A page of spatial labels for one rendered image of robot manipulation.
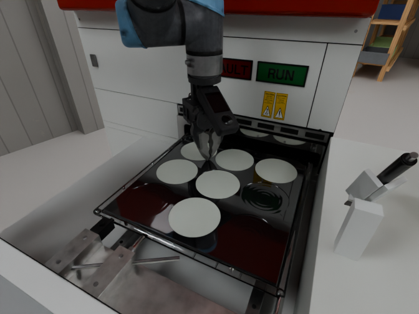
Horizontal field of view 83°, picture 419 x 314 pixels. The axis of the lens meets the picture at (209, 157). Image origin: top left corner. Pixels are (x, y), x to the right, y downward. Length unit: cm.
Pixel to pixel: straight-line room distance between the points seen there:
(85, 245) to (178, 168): 26
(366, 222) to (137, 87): 73
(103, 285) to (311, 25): 60
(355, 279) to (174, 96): 63
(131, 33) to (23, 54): 241
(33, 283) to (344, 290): 37
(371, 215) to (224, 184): 31
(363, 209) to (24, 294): 41
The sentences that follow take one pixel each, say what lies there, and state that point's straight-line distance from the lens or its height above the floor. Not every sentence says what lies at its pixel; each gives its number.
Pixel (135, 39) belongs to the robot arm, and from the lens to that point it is 47.
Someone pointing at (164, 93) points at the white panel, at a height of 100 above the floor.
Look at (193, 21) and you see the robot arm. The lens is 48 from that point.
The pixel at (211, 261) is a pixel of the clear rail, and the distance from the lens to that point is 41.
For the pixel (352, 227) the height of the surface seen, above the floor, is 102.
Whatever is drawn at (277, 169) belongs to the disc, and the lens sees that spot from 61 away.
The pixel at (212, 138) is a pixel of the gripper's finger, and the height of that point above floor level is 97.
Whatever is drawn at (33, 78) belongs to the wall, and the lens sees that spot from 288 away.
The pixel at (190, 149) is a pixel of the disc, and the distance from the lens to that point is 66.
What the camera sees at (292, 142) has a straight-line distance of 67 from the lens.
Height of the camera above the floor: 125
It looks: 34 degrees down
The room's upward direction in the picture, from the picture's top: straight up
